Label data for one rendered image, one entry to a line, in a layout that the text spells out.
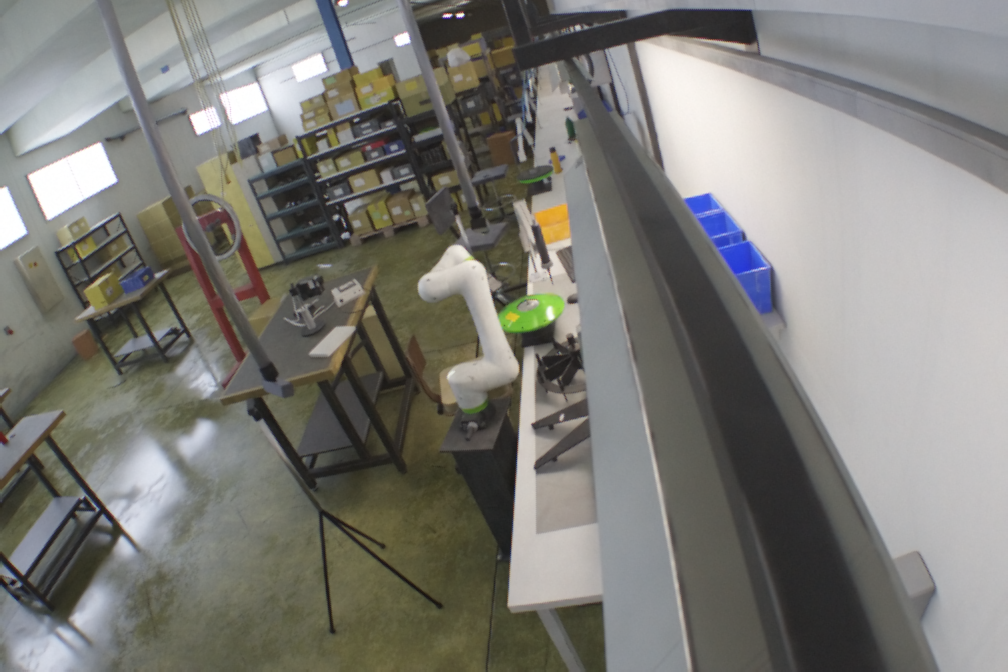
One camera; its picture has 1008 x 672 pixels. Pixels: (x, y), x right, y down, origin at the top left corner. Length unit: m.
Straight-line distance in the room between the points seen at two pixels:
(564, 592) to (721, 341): 1.46
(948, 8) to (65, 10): 5.32
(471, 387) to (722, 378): 2.16
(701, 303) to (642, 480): 0.09
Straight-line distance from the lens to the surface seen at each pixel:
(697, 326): 0.22
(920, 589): 1.23
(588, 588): 1.63
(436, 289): 2.30
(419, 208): 7.96
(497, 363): 2.31
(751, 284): 1.83
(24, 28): 5.77
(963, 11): 0.48
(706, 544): 0.19
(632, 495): 0.28
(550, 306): 2.51
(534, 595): 1.66
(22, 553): 5.38
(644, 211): 0.33
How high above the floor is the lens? 2.26
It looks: 25 degrees down
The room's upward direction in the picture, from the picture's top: 19 degrees counter-clockwise
